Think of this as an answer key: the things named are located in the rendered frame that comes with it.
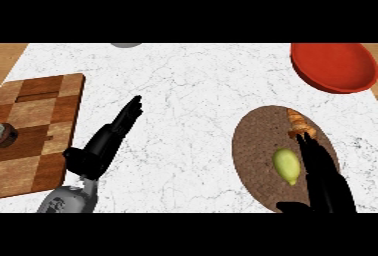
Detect red bowl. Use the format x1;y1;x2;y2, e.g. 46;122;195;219
290;43;378;95

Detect dark round object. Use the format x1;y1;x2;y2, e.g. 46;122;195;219
0;122;21;149

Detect orange croissant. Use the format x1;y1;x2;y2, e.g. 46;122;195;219
287;108;319;140

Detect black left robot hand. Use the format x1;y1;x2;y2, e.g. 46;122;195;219
63;95;145;181

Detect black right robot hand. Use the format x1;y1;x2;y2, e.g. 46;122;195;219
275;132;359;214

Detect checkered wooden cutting board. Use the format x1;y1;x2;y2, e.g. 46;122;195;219
0;72;88;199

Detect brown oval placemat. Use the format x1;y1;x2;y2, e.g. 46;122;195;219
231;105;342;213

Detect grey round object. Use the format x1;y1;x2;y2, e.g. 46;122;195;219
110;43;145;49

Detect yellow-green lemon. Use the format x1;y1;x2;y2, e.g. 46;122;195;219
272;147;303;187

